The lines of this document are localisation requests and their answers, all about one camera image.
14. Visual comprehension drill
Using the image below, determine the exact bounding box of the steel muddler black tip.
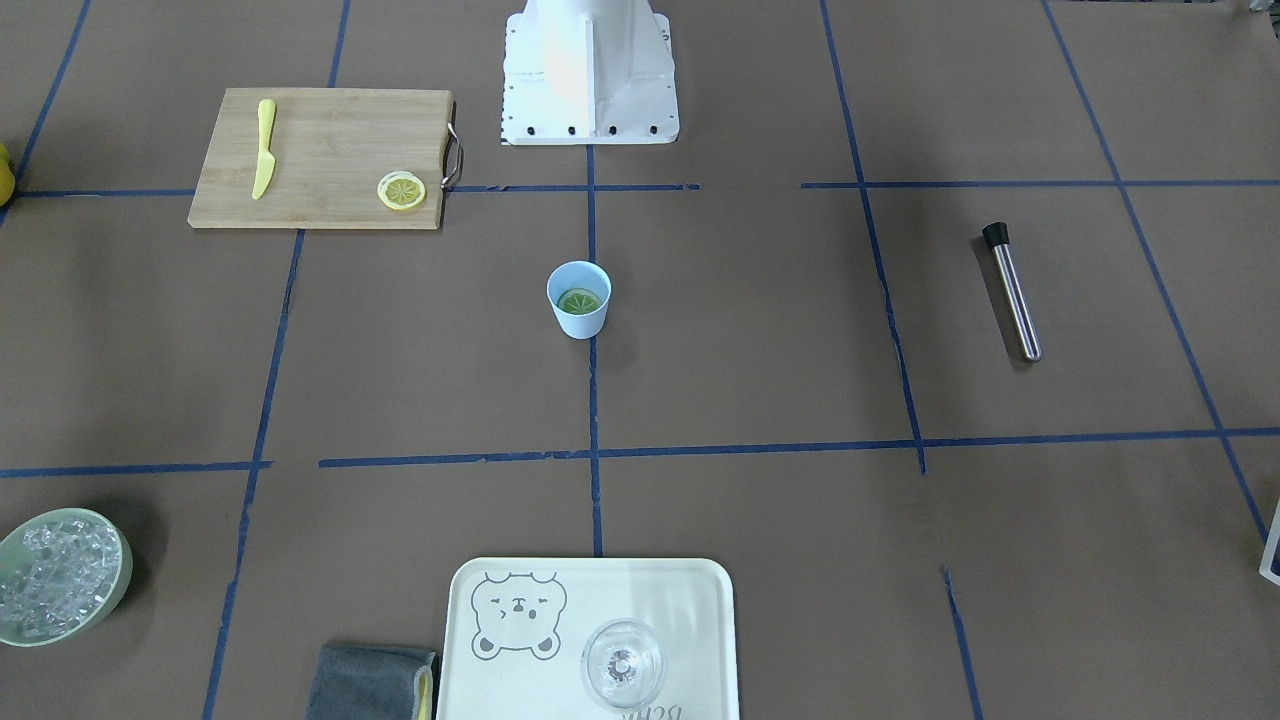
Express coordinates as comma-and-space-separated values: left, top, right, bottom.
982, 222, 1043, 363

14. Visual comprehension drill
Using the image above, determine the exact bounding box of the yellow lemon slice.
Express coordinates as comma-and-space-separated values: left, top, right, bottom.
556, 288, 604, 316
376, 170, 428, 211

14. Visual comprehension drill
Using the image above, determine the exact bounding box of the light blue plastic cup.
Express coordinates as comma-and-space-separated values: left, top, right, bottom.
547, 260, 612, 340

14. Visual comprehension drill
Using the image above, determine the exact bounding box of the whole yellow lemon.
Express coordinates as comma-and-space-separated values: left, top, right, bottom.
0, 143, 17, 208

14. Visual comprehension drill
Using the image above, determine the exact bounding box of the cream bear serving tray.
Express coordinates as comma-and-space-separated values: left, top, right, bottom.
435, 557, 741, 719

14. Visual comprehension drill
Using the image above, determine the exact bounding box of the clear wine glass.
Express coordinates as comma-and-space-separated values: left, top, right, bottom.
580, 618, 668, 711

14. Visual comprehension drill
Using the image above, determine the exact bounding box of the bamboo cutting board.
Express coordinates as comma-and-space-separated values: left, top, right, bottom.
188, 87, 461, 231

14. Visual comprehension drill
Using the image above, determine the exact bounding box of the folded grey cloth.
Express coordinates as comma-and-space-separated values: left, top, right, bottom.
303, 644, 438, 719

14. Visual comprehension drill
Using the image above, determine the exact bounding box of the yellow plastic knife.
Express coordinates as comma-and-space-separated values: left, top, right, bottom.
251, 97, 276, 200

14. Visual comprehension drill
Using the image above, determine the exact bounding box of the green bowl of ice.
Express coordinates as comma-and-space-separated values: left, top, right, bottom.
1, 507, 134, 648

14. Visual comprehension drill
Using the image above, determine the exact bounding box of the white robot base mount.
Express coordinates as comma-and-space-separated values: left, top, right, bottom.
500, 1, 681, 146

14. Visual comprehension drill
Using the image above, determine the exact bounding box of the white wire cup rack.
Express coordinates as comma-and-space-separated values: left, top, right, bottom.
1258, 505, 1280, 587

